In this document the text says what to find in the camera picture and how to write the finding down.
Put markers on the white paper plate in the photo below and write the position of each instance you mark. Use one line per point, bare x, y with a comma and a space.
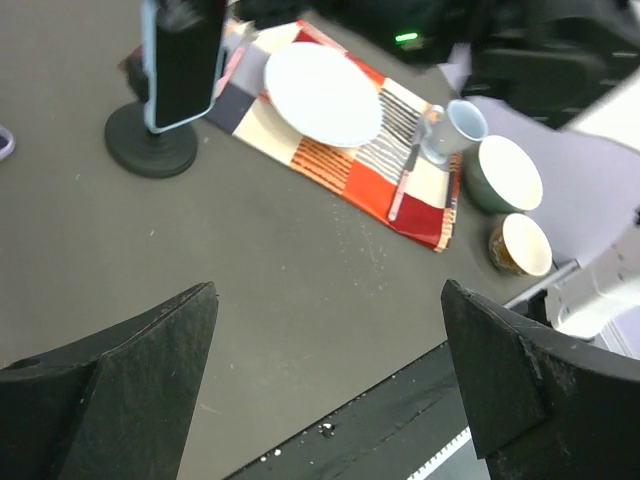
323, 94

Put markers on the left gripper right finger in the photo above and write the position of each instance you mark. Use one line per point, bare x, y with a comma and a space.
540, 404

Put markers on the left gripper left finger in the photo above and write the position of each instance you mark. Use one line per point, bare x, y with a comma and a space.
117, 404

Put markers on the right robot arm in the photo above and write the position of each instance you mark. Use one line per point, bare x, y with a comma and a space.
548, 60

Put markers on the white bowl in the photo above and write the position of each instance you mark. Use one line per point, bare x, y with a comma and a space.
501, 178

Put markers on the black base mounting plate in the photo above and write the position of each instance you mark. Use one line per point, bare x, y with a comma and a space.
411, 425

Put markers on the black phone stand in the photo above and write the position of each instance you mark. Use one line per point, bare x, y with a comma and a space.
143, 153

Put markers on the light blue mug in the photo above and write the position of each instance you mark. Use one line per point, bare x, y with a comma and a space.
446, 130

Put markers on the blue case phone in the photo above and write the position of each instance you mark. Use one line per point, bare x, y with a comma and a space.
182, 44

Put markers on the colourful patterned cloth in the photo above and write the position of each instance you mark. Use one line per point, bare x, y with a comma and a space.
366, 176

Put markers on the pink handled knife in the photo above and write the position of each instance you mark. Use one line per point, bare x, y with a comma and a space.
407, 169

